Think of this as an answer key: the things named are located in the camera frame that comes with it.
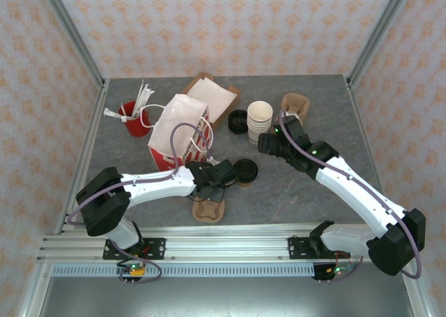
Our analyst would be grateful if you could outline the brushed metal sheet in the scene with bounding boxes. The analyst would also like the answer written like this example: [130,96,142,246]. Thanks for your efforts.
[38,277,419,317]

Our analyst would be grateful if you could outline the brown pulp carrier stack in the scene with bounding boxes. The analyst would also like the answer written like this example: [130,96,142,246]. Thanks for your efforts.
[279,93,311,125]

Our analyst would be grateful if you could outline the white paper cup stack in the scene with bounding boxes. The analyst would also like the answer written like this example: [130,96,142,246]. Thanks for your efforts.
[246,100,274,146]

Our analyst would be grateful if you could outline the black plastic cup lid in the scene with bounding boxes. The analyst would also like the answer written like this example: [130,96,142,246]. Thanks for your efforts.
[232,158,259,185]

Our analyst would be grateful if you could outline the aluminium frame post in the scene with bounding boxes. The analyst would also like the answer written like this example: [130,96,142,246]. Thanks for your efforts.
[346,0,417,88]
[37,0,105,88]

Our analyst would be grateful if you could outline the grey slotted cable duct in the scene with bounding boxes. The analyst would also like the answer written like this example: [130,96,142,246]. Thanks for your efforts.
[51,263,316,277]

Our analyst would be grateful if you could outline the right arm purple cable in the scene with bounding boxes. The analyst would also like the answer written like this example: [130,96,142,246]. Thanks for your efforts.
[278,111,424,279]

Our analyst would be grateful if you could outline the black lid stack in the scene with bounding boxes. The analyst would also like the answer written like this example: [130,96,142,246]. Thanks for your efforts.
[228,109,249,134]

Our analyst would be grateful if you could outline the white paper napkins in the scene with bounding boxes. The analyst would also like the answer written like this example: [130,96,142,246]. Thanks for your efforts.
[187,79,236,118]

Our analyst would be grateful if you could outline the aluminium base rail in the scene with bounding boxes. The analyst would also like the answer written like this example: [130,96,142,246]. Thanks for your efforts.
[37,225,417,262]

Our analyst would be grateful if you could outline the brown cardboard tray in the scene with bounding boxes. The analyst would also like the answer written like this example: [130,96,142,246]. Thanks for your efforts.
[183,72,241,132]

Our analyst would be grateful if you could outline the red white paper gift bag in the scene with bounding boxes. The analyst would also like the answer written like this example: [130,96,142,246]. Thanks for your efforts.
[139,93,215,173]

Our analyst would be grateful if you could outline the red cup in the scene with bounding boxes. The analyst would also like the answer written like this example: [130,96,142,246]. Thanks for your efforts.
[118,100,153,137]

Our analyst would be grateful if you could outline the small circuit board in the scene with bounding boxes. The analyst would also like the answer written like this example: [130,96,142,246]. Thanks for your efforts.
[325,263,355,276]
[116,261,147,280]

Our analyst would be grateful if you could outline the brown pulp cup carrier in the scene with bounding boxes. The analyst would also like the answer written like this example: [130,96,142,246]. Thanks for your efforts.
[192,194,226,224]

